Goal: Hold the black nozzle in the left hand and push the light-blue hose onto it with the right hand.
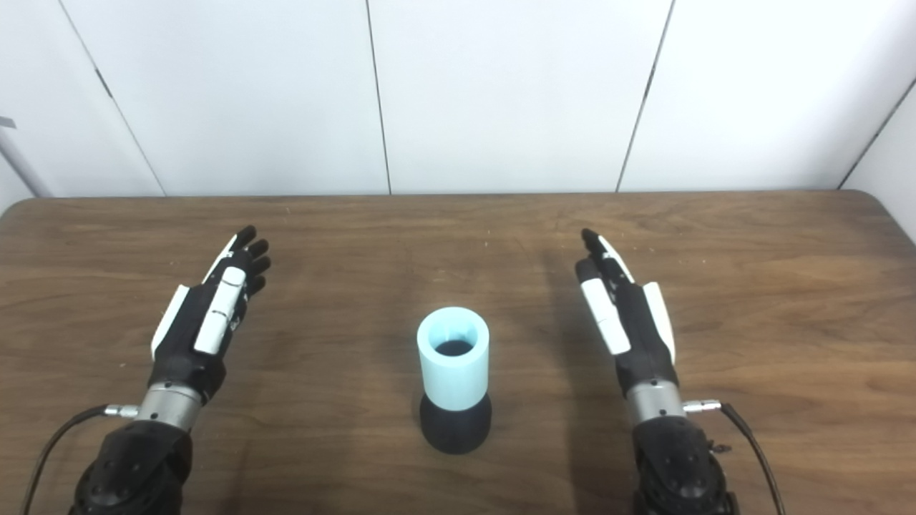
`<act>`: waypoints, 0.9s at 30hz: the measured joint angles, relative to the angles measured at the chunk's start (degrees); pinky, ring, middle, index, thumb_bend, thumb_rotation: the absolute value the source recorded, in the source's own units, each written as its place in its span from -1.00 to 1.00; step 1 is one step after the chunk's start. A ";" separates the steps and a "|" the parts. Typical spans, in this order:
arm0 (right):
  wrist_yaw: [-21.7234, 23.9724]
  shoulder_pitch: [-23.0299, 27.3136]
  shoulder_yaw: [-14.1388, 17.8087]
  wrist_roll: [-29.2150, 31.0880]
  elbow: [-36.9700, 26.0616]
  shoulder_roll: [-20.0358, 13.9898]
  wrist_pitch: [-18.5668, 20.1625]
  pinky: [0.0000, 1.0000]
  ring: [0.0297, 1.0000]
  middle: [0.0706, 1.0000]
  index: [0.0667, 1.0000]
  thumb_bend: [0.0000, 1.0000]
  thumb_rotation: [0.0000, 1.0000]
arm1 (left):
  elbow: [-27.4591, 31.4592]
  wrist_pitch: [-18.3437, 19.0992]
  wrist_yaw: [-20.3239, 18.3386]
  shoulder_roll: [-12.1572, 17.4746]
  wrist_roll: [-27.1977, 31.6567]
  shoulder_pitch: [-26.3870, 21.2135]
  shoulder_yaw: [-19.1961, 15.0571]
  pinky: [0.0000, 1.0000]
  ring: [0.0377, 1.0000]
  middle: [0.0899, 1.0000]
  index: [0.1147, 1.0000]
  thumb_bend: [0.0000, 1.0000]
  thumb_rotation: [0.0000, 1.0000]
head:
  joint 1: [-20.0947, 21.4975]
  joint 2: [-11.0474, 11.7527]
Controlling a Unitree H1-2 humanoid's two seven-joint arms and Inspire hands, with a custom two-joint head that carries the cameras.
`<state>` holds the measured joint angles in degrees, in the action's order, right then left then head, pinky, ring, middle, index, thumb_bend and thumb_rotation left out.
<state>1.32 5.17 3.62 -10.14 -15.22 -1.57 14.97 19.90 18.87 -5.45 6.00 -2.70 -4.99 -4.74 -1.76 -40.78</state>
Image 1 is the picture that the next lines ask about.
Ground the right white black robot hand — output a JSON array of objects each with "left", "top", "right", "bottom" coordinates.
[{"left": 575, "top": 228, "right": 679, "bottom": 398}]

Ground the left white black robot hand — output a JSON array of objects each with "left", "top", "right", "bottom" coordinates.
[{"left": 150, "top": 225, "right": 272, "bottom": 405}]

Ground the light blue cylinder cup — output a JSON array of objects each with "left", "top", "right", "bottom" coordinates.
[{"left": 416, "top": 306, "right": 491, "bottom": 412}]

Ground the black funnel-shaped nozzle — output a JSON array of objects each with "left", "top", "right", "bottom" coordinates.
[{"left": 419, "top": 340, "right": 493, "bottom": 456}]

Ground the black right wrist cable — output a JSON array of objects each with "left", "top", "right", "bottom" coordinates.
[{"left": 682, "top": 399, "right": 786, "bottom": 515}]

